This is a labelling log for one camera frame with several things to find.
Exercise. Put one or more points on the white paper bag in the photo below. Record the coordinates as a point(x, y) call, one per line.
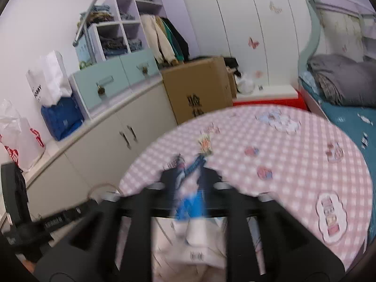
point(50, 73)

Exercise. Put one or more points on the hanging dark jackets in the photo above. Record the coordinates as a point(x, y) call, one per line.
point(179, 44)

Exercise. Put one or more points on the pink butterfly sticker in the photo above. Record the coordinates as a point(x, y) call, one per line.
point(253, 42)

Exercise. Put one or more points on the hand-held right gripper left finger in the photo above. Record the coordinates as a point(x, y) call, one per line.
point(171, 182)

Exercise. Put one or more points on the white low board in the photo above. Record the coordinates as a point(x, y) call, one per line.
point(273, 91)

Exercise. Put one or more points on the large cardboard box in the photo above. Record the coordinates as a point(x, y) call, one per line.
point(194, 85)

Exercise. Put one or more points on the hanging cream jacket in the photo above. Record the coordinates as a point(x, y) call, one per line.
point(158, 41)

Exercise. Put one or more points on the teal candy print bed sheet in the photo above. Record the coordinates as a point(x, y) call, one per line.
point(346, 123)

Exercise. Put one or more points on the blue snack wrapper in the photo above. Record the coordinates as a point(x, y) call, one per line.
point(191, 202)

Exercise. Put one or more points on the pile of brown clothes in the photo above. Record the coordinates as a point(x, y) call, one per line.
point(100, 17)

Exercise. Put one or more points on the green plastic plant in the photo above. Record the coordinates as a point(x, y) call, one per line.
point(84, 65)

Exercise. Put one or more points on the pink checkered tablecloth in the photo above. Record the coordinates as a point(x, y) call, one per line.
point(279, 182)

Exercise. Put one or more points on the purple cubby shelf unit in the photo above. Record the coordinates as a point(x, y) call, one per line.
point(185, 20)

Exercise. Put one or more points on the black clothes heap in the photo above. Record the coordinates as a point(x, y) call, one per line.
point(230, 62)

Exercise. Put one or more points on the blue patterned bag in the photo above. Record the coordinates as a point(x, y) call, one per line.
point(61, 117)

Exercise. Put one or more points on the white crumpled plastic bag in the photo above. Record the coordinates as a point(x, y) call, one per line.
point(245, 85)

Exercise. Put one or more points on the pine cone ornament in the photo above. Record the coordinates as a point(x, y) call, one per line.
point(144, 70)
point(101, 89)

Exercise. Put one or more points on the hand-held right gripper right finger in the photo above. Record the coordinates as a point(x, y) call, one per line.
point(210, 180)

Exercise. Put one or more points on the blue plaid pillow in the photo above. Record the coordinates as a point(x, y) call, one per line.
point(308, 83)

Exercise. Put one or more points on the grey duvet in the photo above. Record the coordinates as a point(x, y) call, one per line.
point(343, 79)

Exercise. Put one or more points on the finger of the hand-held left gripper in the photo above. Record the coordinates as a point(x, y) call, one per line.
point(67, 216)

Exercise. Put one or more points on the teal two-drawer chest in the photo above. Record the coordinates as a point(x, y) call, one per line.
point(88, 85)

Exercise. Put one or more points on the folded dark clothes stack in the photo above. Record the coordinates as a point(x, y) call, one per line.
point(113, 45)

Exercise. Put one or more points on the white plastic bag red print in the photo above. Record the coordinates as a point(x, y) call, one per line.
point(20, 135)

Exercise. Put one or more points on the red plastic box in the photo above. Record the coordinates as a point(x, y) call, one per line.
point(264, 103)

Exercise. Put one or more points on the teal bunk bed frame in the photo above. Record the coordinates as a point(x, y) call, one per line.
point(305, 44)

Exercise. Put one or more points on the grey metal handrail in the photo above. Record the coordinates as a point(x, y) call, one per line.
point(77, 41)

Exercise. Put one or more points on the long white cabinet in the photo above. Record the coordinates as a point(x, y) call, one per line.
point(97, 152)

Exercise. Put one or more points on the white wardrobe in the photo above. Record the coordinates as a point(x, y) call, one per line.
point(235, 20)

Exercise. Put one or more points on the pale yellow butterfly sticker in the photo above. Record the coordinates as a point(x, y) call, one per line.
point(274, 7)

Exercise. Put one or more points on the folded blue jeans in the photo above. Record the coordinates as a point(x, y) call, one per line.
point(102, 8)
point(127, 16)
point(135, 45)

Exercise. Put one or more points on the small colourful wrapper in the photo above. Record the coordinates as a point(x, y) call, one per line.
point(205, 144)

